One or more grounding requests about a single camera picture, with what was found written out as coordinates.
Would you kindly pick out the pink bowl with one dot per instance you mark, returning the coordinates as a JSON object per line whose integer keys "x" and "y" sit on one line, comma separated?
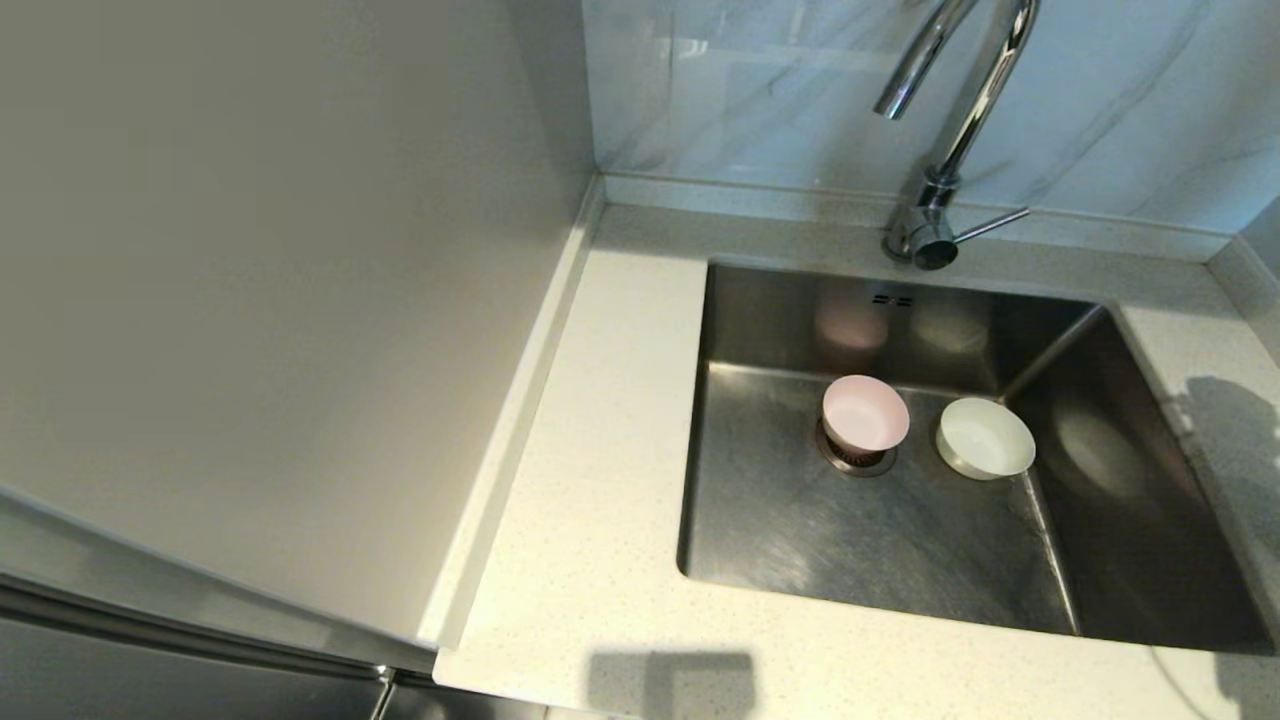
{"x": 865, "y": 412}

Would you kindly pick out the white bowl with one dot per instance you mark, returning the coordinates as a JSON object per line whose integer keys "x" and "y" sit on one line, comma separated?
{"x": 985, "y": 440}

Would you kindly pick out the stainless steel sink basin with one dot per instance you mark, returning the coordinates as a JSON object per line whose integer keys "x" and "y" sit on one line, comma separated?
{"x": 780, "y": 540}

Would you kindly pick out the round metal sink drain strainer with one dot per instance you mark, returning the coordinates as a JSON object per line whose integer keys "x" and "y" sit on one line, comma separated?
{"x": 860, "y": 464}

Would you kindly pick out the large white cabinet side panel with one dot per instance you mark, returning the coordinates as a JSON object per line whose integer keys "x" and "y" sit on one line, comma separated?
{"x": 250, "y": 300}

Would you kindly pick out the chrome gooseneck faucet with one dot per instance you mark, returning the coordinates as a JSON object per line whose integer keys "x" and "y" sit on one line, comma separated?
{"x": 980, "y": 100}

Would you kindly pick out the stainless steel appliance front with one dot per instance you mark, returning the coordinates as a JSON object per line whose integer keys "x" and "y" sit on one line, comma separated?
{"x": 150, "y": 670}

